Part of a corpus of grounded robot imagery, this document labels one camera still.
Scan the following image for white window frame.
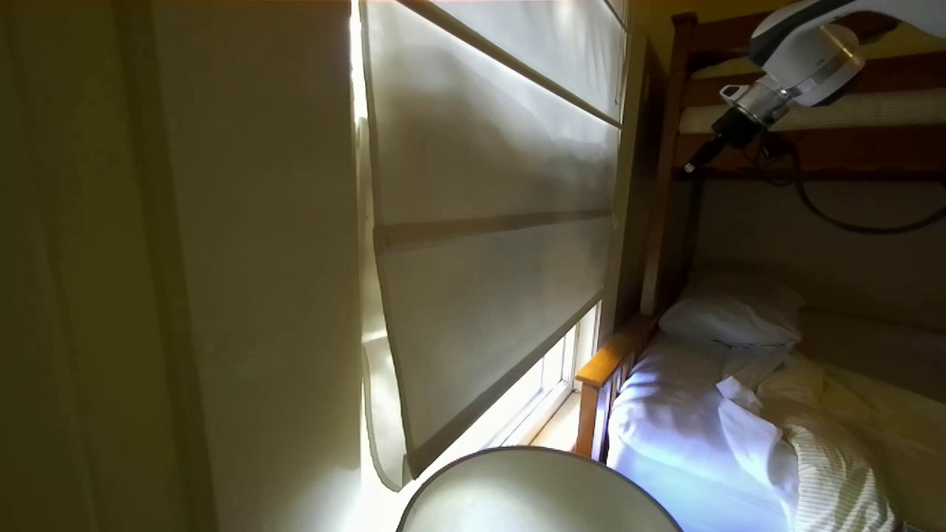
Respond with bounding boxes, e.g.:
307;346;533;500
433;302;606;479

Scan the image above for beige fabric roman blinds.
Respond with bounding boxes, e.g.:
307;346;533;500
349;0;632;493

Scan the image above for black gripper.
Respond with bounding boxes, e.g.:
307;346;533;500
680;98;774;181

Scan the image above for wooden bunk bed frame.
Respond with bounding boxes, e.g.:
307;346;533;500
570;9;946;466

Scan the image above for white rumpled bed sheets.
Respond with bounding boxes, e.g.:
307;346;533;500
604;332;946;532

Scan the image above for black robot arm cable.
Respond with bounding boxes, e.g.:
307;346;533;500
757;126;946;240

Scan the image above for white pillow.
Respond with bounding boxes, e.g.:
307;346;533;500
658;267;811;349

